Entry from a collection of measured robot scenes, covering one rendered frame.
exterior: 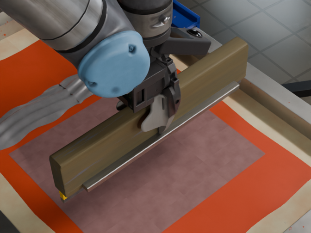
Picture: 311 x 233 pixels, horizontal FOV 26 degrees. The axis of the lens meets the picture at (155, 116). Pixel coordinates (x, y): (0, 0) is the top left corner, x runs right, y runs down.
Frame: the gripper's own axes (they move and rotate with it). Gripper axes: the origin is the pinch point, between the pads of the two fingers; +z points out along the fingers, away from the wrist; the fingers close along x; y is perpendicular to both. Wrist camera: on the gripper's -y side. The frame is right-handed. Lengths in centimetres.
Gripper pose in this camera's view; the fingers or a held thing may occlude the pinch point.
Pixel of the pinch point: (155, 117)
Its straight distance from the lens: 106.1
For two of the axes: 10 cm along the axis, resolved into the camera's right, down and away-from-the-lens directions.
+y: -7.5, 4.8, -4.6
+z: 0.0, 6.9, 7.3
